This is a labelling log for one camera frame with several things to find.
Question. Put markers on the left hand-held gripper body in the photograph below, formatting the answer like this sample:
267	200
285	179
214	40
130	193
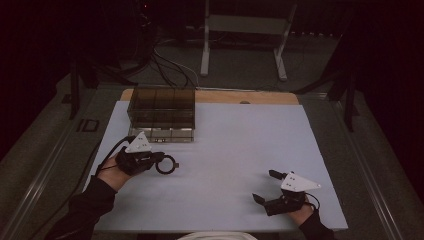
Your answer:
133	163

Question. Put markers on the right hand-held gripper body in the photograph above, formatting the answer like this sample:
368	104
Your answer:
285	204

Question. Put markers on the translucent bottom drawer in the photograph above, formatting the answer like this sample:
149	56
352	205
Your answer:
173	135

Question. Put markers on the brown translucent drawer organizer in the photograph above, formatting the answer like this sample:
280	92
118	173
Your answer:
161	106

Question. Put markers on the person's right hand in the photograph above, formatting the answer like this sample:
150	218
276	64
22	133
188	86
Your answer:
300	215

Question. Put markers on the person's left hand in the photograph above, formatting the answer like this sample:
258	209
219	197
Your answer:
113	176

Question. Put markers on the white foam board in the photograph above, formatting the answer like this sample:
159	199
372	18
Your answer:
226	160

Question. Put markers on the person's white clothing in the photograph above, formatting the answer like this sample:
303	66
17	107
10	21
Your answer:
216	236

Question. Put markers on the black stand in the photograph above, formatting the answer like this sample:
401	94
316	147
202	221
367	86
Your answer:
74	96
349	106

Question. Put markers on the wooden table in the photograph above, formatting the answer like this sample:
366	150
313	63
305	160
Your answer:
230	96

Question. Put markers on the grey metal stand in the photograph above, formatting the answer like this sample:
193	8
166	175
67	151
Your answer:
205	50

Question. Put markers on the metal floor rail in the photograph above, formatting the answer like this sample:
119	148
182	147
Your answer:
366	176
36	186

